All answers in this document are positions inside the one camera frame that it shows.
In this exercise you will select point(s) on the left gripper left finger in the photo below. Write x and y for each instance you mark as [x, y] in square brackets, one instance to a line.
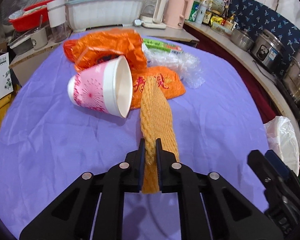
[92, 206]

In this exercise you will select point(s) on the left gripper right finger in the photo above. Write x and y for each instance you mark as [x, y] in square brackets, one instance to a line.
[209, 206]

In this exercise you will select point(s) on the orange foam net sleeve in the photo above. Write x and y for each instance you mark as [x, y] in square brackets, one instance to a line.
[156, 121]

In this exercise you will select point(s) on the pink paper cup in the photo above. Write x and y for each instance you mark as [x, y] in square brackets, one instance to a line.
[105, 87]

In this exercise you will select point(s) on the orange printed plastic bag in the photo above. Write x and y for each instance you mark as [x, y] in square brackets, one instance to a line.
[167, 80]

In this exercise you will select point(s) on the clear plastic wrap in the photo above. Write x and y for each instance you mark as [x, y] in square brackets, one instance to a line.
[186, 65]

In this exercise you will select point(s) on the red-orange plastic bag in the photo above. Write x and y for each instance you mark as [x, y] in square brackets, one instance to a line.
[101, 46]

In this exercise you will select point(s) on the green toothpaste box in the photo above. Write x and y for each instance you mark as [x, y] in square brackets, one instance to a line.
[162, 46]

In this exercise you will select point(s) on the white lined trash bin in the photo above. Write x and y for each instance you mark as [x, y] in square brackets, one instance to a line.
[282, 140]

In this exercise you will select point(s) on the purple tablecloth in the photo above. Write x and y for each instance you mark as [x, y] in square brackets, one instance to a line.
[46, 142]

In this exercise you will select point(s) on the black induction cooker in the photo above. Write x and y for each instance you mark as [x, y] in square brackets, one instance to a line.
[293, 106]

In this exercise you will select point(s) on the large steel steamer pot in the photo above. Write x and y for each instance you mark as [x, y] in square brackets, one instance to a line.
[291, 79]

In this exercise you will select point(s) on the green white cardboard box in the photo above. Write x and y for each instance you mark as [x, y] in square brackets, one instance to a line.
[6, 86]

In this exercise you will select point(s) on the steel rice cooker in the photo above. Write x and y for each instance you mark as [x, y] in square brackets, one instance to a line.
[267, 50]

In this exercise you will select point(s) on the red counter skirt cloth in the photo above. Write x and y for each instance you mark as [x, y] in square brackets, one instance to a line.
[262, 100]

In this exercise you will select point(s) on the small steel pot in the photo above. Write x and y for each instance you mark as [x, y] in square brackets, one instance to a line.
[242, 39]

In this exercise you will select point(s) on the small grey mug pot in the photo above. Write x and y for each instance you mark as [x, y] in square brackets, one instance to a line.
[32, 39]

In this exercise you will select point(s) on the dark soy sauce bottle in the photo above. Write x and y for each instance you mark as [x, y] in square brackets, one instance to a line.
[208, 14]

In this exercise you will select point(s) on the white bottle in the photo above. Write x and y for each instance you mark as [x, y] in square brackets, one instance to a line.
[201, 13]

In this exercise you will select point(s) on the red plastic basin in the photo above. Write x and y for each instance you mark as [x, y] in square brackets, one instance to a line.
[32, 17]

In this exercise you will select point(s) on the navy floral backsplash cloth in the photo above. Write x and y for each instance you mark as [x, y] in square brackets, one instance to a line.
[256, 17]

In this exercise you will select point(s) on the white cup jar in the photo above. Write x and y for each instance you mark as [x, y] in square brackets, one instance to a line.
[57, 19]

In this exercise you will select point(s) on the pink electric kettle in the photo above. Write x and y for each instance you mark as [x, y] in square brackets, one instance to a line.
[176, 12]

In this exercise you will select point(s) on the green tin can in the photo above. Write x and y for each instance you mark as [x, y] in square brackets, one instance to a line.
[194, 11]

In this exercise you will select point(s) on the dish rack with grey lid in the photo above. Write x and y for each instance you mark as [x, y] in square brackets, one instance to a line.
[86, 14]

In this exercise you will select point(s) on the white glass kettle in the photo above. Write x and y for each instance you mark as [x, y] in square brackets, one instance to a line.
[152, 13]

